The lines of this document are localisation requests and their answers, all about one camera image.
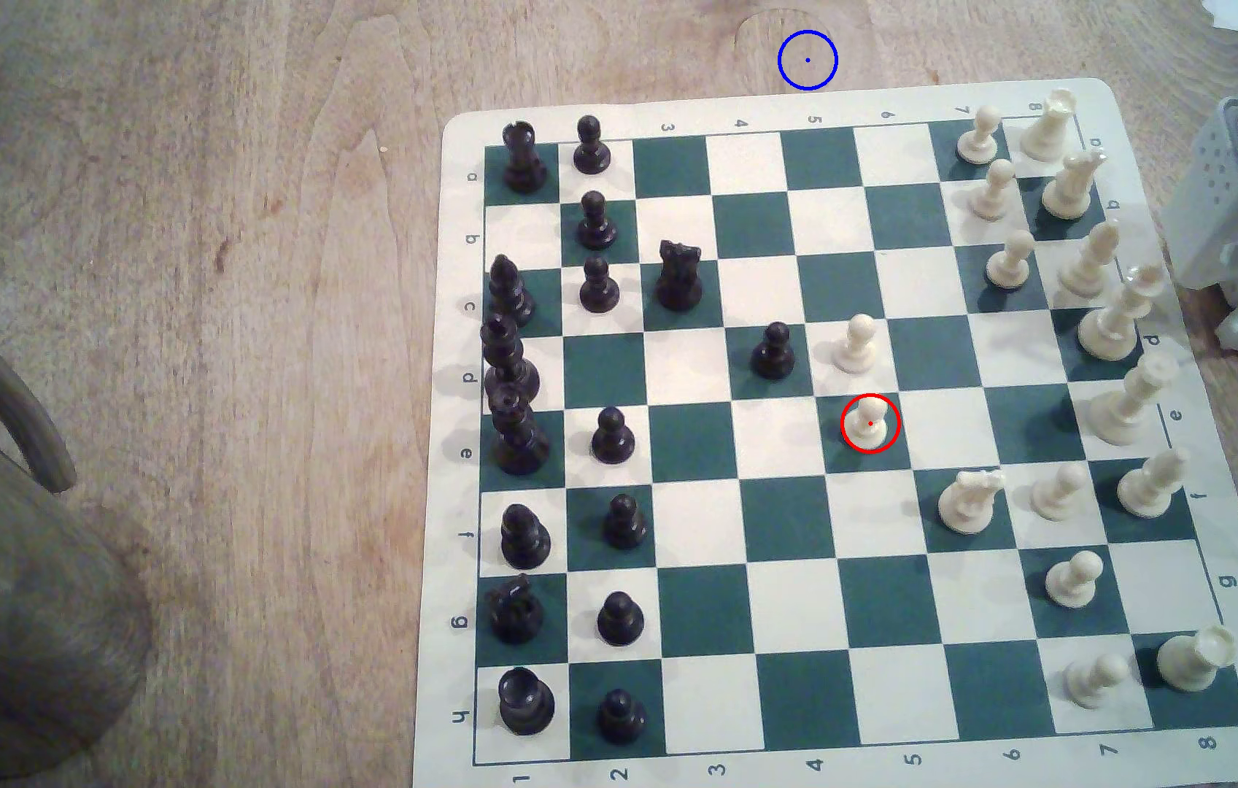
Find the black knight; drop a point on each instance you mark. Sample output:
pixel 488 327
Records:
pixel 517 613
pixel 679 279

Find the white paper sheet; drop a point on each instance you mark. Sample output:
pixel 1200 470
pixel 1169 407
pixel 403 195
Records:
pixel 1231 11

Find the black rook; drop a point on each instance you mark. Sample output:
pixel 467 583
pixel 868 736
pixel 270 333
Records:
pixel 524 164
pixel 526 703

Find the black king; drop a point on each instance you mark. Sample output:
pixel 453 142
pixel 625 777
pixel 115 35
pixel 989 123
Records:
pixel 518 438

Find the white queen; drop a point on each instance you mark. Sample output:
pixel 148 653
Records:
pixel 1114 323

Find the white bishop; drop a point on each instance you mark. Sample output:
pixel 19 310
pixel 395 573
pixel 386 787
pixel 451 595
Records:
pixel 1150 487
pixel 1087 263

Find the black pawn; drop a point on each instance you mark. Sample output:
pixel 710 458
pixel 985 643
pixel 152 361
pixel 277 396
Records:
pixel 625 525
pixel 591 151
pixel 597 224
pixel 620 622
pixel 612 438
pixel 621 720
pixel 599 290
pixel 773 356

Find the white pawn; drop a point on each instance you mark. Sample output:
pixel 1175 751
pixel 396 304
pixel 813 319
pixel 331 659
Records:
pixel 979 139
pixel 856 348
pixel 1010 264
pixel 870 429
pixel 994 194
pixel 1073 580
pixel 1095 681
pixel 1059 495

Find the white knight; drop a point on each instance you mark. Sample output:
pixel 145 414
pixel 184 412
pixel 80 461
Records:
pixel 1071 188
pixel 967 503

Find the white rook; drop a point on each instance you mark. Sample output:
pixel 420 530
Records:
pixel 1194 659
pixel 1049 129

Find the green and white chess mat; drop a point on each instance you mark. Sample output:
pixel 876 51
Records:
pixel 788 608

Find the black bishop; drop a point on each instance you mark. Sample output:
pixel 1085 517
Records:
pixel 525 538
pixel 509 296

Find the white king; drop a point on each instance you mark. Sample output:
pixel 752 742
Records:
pixel 1128 407

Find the black queen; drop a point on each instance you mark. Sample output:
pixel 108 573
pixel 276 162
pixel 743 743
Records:
pixel 504 350

